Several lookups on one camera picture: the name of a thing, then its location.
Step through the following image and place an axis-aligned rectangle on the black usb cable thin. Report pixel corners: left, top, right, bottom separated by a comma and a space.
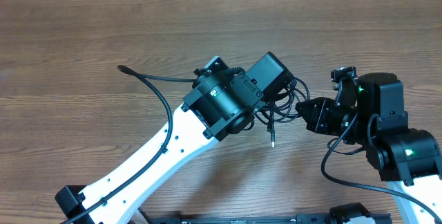
267, 103, 276, 148

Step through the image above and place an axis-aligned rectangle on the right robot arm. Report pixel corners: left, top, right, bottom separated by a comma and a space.
296, 70, 441, 223

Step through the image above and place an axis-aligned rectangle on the black usb cable thick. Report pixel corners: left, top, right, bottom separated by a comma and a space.
255, 77, 311, 124

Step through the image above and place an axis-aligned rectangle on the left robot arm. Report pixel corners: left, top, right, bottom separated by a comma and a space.
55, 52, 295, 223

